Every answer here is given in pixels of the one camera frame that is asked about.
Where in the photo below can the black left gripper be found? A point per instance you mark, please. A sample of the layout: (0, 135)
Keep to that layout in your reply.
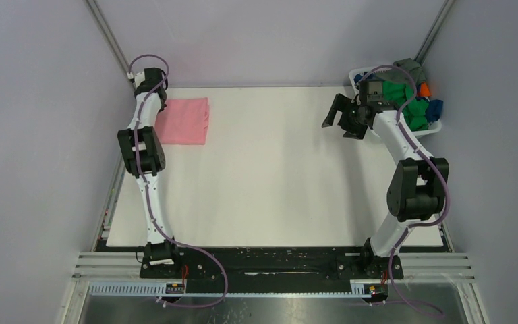
(162, 105)

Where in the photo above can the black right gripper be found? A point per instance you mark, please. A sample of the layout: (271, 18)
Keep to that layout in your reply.
(341, 103)

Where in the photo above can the pink t-shirt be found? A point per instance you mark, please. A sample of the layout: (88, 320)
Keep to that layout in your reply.
(183, 122)

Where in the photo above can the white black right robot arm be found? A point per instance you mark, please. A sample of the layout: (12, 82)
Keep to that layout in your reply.
(418, 188)

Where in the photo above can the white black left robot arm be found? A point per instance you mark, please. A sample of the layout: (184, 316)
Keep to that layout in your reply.
(144, 159)

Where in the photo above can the green t-shirt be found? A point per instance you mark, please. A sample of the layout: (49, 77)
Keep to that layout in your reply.
(414, 111)

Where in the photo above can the orange garment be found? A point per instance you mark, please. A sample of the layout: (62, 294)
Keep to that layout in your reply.
(424, 91)

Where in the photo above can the grey t-shirt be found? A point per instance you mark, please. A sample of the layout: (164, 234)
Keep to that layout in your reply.
(413, 68)

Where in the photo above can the blue garment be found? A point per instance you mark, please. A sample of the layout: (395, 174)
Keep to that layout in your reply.
(434, 110)

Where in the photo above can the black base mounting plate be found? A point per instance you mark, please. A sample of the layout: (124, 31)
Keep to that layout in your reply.
(274, 270)

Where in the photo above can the aluminium frame rails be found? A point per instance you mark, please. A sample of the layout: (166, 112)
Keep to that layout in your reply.
(103, 228)

